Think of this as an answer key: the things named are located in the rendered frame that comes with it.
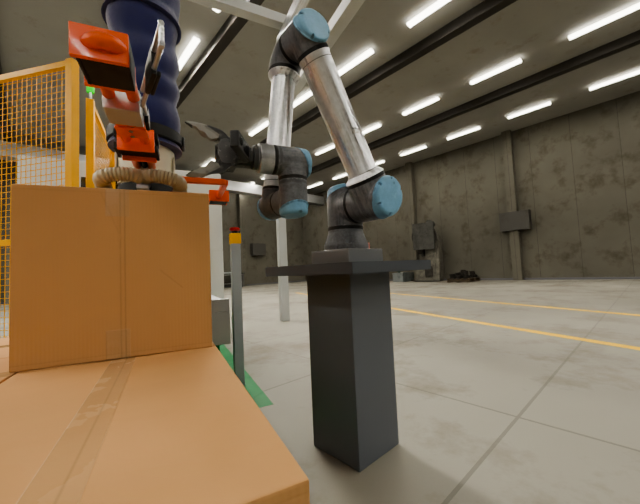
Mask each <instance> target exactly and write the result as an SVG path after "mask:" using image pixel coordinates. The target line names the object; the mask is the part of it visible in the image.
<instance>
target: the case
mask: <svg viewBox="0 0 640 504"><path fill-rule="evenodd" d="M211 346H212V306H211V266H210V226H209V195H208V194H207V193H188V192H168V191H148V190H128V189H109V188H89V187H69V186H49V185H29V184H12V185H11V246H10V324H9V373H14V372H22V371H29V370H37V369H45V368H52V367H60V366H68V365H75V364H83V363H91V362H99V361H106V360H114V359H122V358H129V357H137V356H144V355H152V354H160V353H167V352H175V351H182V350H190V349H198V348H205V347H211Z"/></svg>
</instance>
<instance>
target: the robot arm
mask: <svg viewBox="0 0 640 504"><path fill-rule="evenodd" d="M329 33H330V29H329V26H328V23H327V21H326V20H325V18H324V17H323V16H322V15H321V14H320V13H318V12H317V11H316V10H314V9H311V8H303V9H301V10H300V11H299V12H298V14H297V15H295V16H294V17H293V20H292V21H291V22H290V24H289V25H288V26H287V28H286V29H285V30H284V32H283V33H282V34H281V35H280V37H279V39H278V40H277V43H276V45H275V47H274V50H273V53H272V56H271V59H270V64H269V70H268V78H269V80H270V81H271V82H272V85H271V97H270V110H269V122H268V134H267V143H265V144H264V143H258V145H257V146H255V145H252V147H251V151H250V147H249V145H248V144H247V142H246V141H245V139H244V138H243V136H242V135H241V133H240V132H239V130H231V131H230V137H228V136H227V134H226V133H224V132H223V131H222V130H220V129H218V128H215V127H212V126H209V125H205V124H202V123H198V122H193V121H185V123H186V124H187V125H188V126H190V127H191V128H194V129H196V130H197V131H198V132H199V134H200V135H201V136H202V137H204V138H206V139H208V140H210V141H214V142H216V143H217V142H218V141H219V143H217V144H215V161H210V162H208V164H207V165H206V166H204V167H200V168H199V169H197V170H192V171H190V172H189V173H188V174H186V176H187V177H201V178H204V177H206V176H208V175H211V174H221V173H224V172H232V173H233V172H234V170H235V168H247V169H252V170H256V172H257V173H258V174H264V184H263V188H262V197H261V198H260V199H259V201H258V203H257V210H258V213H259V214H260V216H261V217H262V218H264V219H266V220H277V219H279V218H285V219H297V218H301V217H304V216H306V215H307V213H308V206H309V204H308V195H307V178H308V177H309V176H310V174H311V172H312V158H311V155H310V153H309V151H308V150H306V149H302V148H299V147H290V146H291V132H292V118H293V104H294V90H295V86H296V85H297V84H298V83H299V77H300V72H301V69H302V71H303V73H304V76H305V78H306V80H307V83H308V85H309V87H310V90H311V92H312V94H313V97H314V99H315V101H316V104H317V106H318V108H319V111H320V113H321V115H322V118H323V120H324V122H325V125H326V127H327V129H328V132H329V134H330V136H331V139H332V141H333V143H334V146H335V148H336V150H337V152H338V155H339V157H340V159H341V162H342V164H343V166H344V169H345V171H346V173H347V176H348V182H347V184H345V183H342V184H338V185H335V186H332V187H331V188H329V190H328V191H327V217H328V236H327V239H326V242H325V245H324V250H335V249H345V248H365V249H369V245H368V242H367V240H366V237H365V235H364V233H363V223H364V222H369V221H374V220H379V219H385V218H387V217H390V216H393V215H394V214H396V213H397V212H398V210H399V208H400V206H401V203H402V190H401V186H400V184H399V182H398V181H397V179H396V178H394V177H393V176H390V175H385V172H384V170H383V168H380V167H378V166H376V165H375V162H374V160H373V157H372V155H371V152H370V150H369V147H368V145H367V142H366V140H365V137H364V135H363V132H362V130H361V127H360V125H359V123H358V120H357V118H356V115H355V113H354V110H353V108H352V105H351V103H350V100H349V98H348V95H347V93H346V90H345V88H344V85H343V83H342V80H341V78H340V76H339V73H338V71H337V68H336V66H335V63H334V61H333V58H332V56H331V53H330V49H329V46H328V44H327V40H328V38H329V35H330V34H329ZM226 170H229V171H226Z"/></svg>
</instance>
